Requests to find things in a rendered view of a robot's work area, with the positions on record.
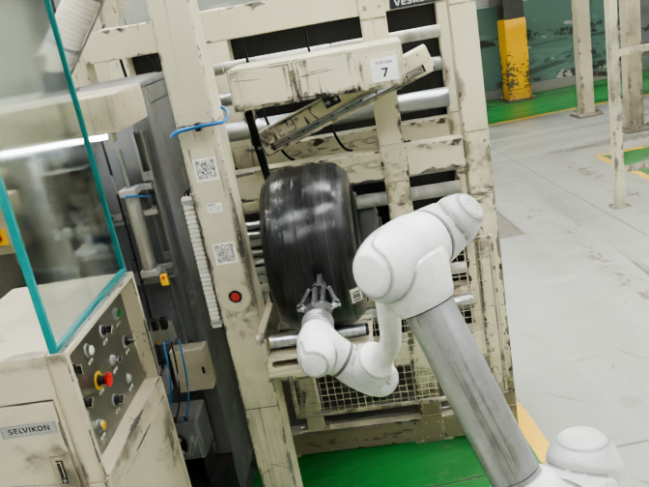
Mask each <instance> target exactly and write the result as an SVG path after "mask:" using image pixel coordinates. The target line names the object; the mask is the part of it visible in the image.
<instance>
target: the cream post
mask: <svg viewBox="0 0 649 487"><path fill-rule="evenodd" d="M146 2H147V6H148V10H149V14H150V19H151V23H152V26H153V30H154V34H155V42H156V46H157V50H158V54H159V58H160V62H161V66H162V70H163V74H164V78H165V82H166V86H167V91H168V95H169V99H170V102H171V106H172V110H173V115H174V119H175V123H176V127H177V130H179V129H184V128H188V127H193V126H194V124H195V123H197V122H201V124H205V123H211V122H217V121H221V120H223V118H222V116H221V115H222V114H221V109H220V104H219V100H218V95H217V92H216V87H215V83H214V78H213V73H212V65H211V61H210V56H209V53H208V48H207V43H206V39H205V34H204V30H203V25H202V21H201V16H200V12H199V8H198V3H197V0H146ZM179 139H180V143H181V147H182V151H183V158H184V163H185V167H186V171H187V175H188V179H189V182H190V187H191V191H192V195H193V199H194V203H195V207H196V212H197V215H198V219H199V223H200V227H201V231H202V236H203V240H204V244H205V248H206V251H207V255H208V259H209V263H210V267H211V271H212V279H213V283H214V288H215V292H216V295H217V299H218V303H219V307H220V312H221V316H222V320H223V324H224V327H225V331H226V335H227V340H228V344H229V348H230V352H231V356H232V361H233V364H234V368H235V372H236V376H237V380H238V385H239V389H240V396H241V400H242V404H243V408H244V412H245V416H246V420H247V424H248V428H249V433H250V437H251V441H252V444H253V448H254V452H255V457H256V461H257V465H258V469H259V473H260V477H261V481H262V485H263V487H303V484H302V480H301V475H300V471H299V466H298V461H297V458H296V450H295V445H294V441H293V436H292V431H291V427H290V422H289V419H288V414H287V410H286V405H285V401H284V396H283V391H282V387H281V383H280V379H279V378H272V379H270V378H269V376H268V368H267V364H266V363H261V362H260V358H259V353H258V349H257V345H256V340H255V338H256V335H257V331H258V328H259V326H260V323H261V320H262V317H263V314H264V310H265V309H264V304H263V299H262V295H261V290H260V286H259V281H258V277H257V273H256V268H255V264H254V259H253V255H252V250H251V246H250V241H249V237H248V233H247V228H246V224H245V219H244V215H243V210H242V205H241V201H240V194H239V189H238V185H237V180H236V175H235V171H234V166H233V162H232V158H231V154H230V149H229V144H228V140H227V135H226V131H225V127H224V124H222V125H217V126H210V127H205V128H202V130H201V131H195V129H194V130H189V131H186V132H182V133H180V134H179ZM210 157H215V162H216V166H217V170H218V175H219V179H217V180H211V181H205V182H200V183H197V180H196V176H195V171H194V167H193V163H192V161H193V160H194V159H199V158H210ZM220 202H221V205H222V209H223V212H216V213H210V214H209V213H208V208H207V205H209V204H214V203H220ZM227 242H234V244H235V248H236V252H237V256H238V260H239V261H238V262H237V263H230V264H224V265H216V261H215V257H214V253H213V249H212V245H213V244H221V243H227ZM233 293H238V294H239V295H240V299H239V300H238V301H233V300H232V299H231V295H232V294H233Z"/></svg>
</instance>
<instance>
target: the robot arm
mask: <svg viewBox="0 0 649 487"><path fill-rule="evenodd" d="M482 222H483V211H482V208H481V206H480V205H479V203H478V202H477V201H476V200H475V199H474V198H473V197H471V196H470V195H467V194H462V193H456V194H452V195H449V196H446V197H443V198H441V199H440V200H439V201H438V202H437V203H433V204H431V205H428V206H426V207H423V208H421V209H419V210H416V211H414V212H412V213H410V214H407V215H401V216H399V217H397V218H395V219H393V220H391V221H389V222H387V223H386V224H384V225H383V226H382V227H380V228H379V229H377V230H376V231H375V232H373V233H372V234H371V235H370V236H369V237H368V238H367V239H366V240H365V241H364V242H363V244H362V245H361V246H360V248H359V249H358V251H357V252H356V254H355V256H354V259H353V277H354V280H355V283H356V285H357V286H358V288H359V289H360V291H361V292H362V293H363V294H364V295H365V296H367V297H368V298H370V299H371V300H373V301H375V302H376V309H377V316H378V323H379V329H380V337H381V341H380V343H377V342H367V343H363V344H358V345H355V344H353V343H352V342H350V341H348V340H347V339H345V338H344V337H343V336H341V335H340V334H339V333H338V332H337V331H336V330H335V329H334V320H333V318H332V316H331V313H332V311H333V308H335V307H337V308H340V307H341V303H340V300H339V299H337V298H336V296H335V294H334V292H333V290H332V288H331V286H327V287H326V283H325V281H324V280H323V276H322V274H317V283H314V284H313V285H312V287H313V289H307V290H306V292H305V294H304V296H303V298H302V300H301V302H300V303H299V304H298V305H297V306H296V308H297V313H298V314H301V313H302V312H304V314H305V315H304V316H303V318H302V324H301V330H300V333H299V335H298V338H297V344H296V354H297V360H298V363H299V366H300V368H301V370H302V371H303V372H304V373H305V374H306V375H308V376H310V377H314V378H319V377H322V376H325V375H326V374H328V375H331V376H333V377H335V378H336V379H338V380H339V381H341V382H342V383H343V384H345V385H347V386H348V387H351V388H353V389H355V390H358V391H360V392H362V393H364V394H367V395H371V396H376V397H384V396H387V395H389V394H390V393H392V392H393V391H394V390H395V388H396V387H397V385H398V383H399V375H398V372H397V370H396V368H395V366H394V365H393V360H394V359H395V358H396V357H397V355H398V353H399V351H400V348H401V344H402V322H401V319H406V320H407V322H408V324H409V326H410V328H411V330H412V332H413V334H414V336H415V338H416V340H417V342H418V344H419V346H420V348H421V350H422V352H423V354H424V356H425V358H426V360H427V361H428V362H429V364H430V366H431V368H432V370H433V372H434V374H435V376H436V378H437V381H438V383H439V385H440V387H441V389H442V391H443V393H444V395H445V397H446V398H447V400H448V402H449V404H450V406H451V408H452V410H453V412H454V414H455V416H456V418H457V420H458V421H459V423H460V425H461V427H462V429H463V431H464V433H465V434H466V437H467V439H468V441H469V443H470V445H471V447H472V449H473V451H474V453H475V455H476V457H477V459H478V461H479V463H480V465H481V467H482V469H483V470H484V472H485V474H486V476H487V478H488V480H489V481H490V483H491V486H490V487H629V485H628V478H627V473H626V468H625V464H624V461H623V458H622V456H621V454H620V452H619V451H618V449H617V447H616V446H615V444H614V443H613V441H612V440H611V439H610V438H609V437H607V436H606V435H605V434H604V433H602V432H601V431H599V430H597V429H594V428H591V427H584V426H578V427H571V428H568V429H565V430H564V431H562V432H561V433H559V434H558V435H556V436H555V438H554V439H553V441H552V442H551V444H550V446H549V448H548V450H547V453H546V463H545V464H544V465H541V464H538V462H537V460H536V458H535V456H534V454H533V452H532V450H531V448H530V446H529V445H528V443H527V441H526V439H525V437H524V435H523V433H522V430H521V428H520V426H519V424H518V423H517V421H516V419H515V417H514V415H513V413H512V412H511V410H510V408H509V406H508V404H507V402H506V400H505V398H504V396H503V394H502V392H501V390H500V388H499V386H498V384H497V382H496V380H495V379H494V376H493V374H492V372H491V370H490V368H489V366H488V364H487V363H486V361H485V359H484V357H483V355H482V353H481V351H480V349H479V347H478V346H477V344H476V342H475V340H474V338H473V336H472V334H471V332H470V330H469V328H468V326H467V324H466V321H465V319H464V317H463V315H462V314H461V312H460V310H459V308H458V306H457V304H456V303H455V301H454V299H453V297H452V295H453V290H454V284H453V280H452V275H451V269H450V263H451V262H452V261H453V260H454V259H455V258H456V257H457V256H458V255H459V254H460V253H461V251H462V250H463V249H464V248H465V247H466V246H467V245H468V244H469V243H470V242H471V241H472V240H473V239H474V238H475V236H476V235H477V233H478V231H479V229H480V227H481V224H482ZM326 293H328V294H329V296H330V298H331V300H332V304H331V303H329V302H328V301H326ZM319 294H321V299H320V300H319V301H318V295H319ZM311 298H312V300H311ZM310 300H311V303H309V302H310ZM308 303H309V304H308Z"/></svg>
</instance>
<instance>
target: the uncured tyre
mask: <svg viewBox="0 0 649 487"><path fill-rule="evenodd" d="M259 218H260V232H261V241H262V249H263V255H264V262H265V267H266V273H267V278H268V286H269V289H270V292H271V296H272V299H273V303H274V306H275V308H276V311H277V313H278V315H279V317H280V319H281V320H282V321H283V322H285V323H286V324H287V325H289V326H290V327H292V328H293V329H297V330H301V324H302V318H303V316H304V315H305V314H304V312H302V313H301V314H298V313H297V308H296V306H297V305H298V304H299V303H300V302H301V300H302V298H303V296H304V294H305V292H306V290H307V289H313V287H312V285H313V284H314V283H317V274H322V276H323V280H324V281H325V283H326V287H327V286H331V288H332V290H333V292H334V294H335V296H336V298H337V299H339V300H340V303H341V307H340V308H337V307H335V308H333V311H332V313H331V316H332V318H333V320H334V327H338V326H344V325H350V324H352V323H355V322H357V321H358V320H359V319H360V318H361V316H362V315H363V314H364V313H365V311H366V310H367V296H365V295H364V294H363V293H362V295H363V300H362V301H358V302H356V303H354V304H352V299H351V295H350V290H351V289H354V288H356V287H358V286H357V285H356V283H355V280H354V277H353V259H354V256H355V254H356V252H357V251H358V249H359V248H360V246H361V245H362V240H361V233H360V227H359V221H358V215H357V210H356V205H355V200H354V196H353V188H352V185H351V182H350V179H349V177H348V174H347V171H346V170H345V169H343V168H342V167H340V166H339V165H337V164H336V163H334V162H319V163H313V164H307V165H301V166H295V167H289V168H283V169H279V170H277V171H275V172H272V173H271V174H270V175H269V176H268V178H267V179H266V181H265V182H264V183H263V185H262V187H261V191H260V200H259Z"/></svg>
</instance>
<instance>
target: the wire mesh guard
mask: <svg viewBox="0 0 649 487"><path fill-rule="evenodd" d="M487 240H489V250H485V251H489V253H490V257H489V258H490V262H491V264H490V265H485V266H491V273H492V278H491V279H492V280H493V289H494V292H493V293H488V294H494V300H490V301H494V306H491V307H495V313H492V314H495V315H496V320H493V321H496V324H497V327H493V328H497V333H493V334H498V340H493V341H498V342H499V351H500V353H499V354H500V359H498V360H501V366H496V367H501V369H502V372H501V373H502V378H503V379H499V380H503V384H504V390H502V391H501V392H502V394H503V393H509V387H508V379H507V369H506V360H505V351H504V342H503V332H502V324H501V314H500V305H499V296H498V287H497V278H496V268H495V259H494V242H493V235H492V234H490V235H483V236H476V237H475V238H474V239H473V240H472V241H471V242H470V246H471V243H475V242H478V244H479V242H482V241H487ZM288 381H289V385H290V390H291V394H292V398H293V403H294V408H295V412H296V419H304V418H311V417H319V416H327V415H341V414H349V413H357V412H365V411H373V410H380V409H388V408H396V407H404V406H411V405H419V404H427V403H435V402H442V401H448V400H447V398H446V397H445V395H443V396H436V397H431V395H433V394H427V395H430V397H428V398H420V399H416V397H417V396H412V397H415V399H412V400H405V401H402V396H401V398H396V399H401V401H398V402H395V399H389V400H394V402H390V403H388V402H387V403H382V404H375V405H374V402H381V400H380V401H374V402H373V405H366V406H359V407H353V405H356V404H351V405H352V407H351V408H346V406H349V405H345V401H344V405H343V406H345V408H344V409H339V408H338V409H336V410H328V411H325V407H323V408H320V409H324V410H323V411H320V412H318V409H312V410H317V411H316V412H313V413H311V411H310V406H309V410H305V411H310V413H306V415H300V414H299V407H298V406H299V404H298V403H297V399H300V402H301V399H303V398H296V393H298V392H299V390H298V392H296V390H295V385H294V381H296V383H297V380H293V376H288ZM435 394H436V395H438V394H440V393H435Z"/></svg>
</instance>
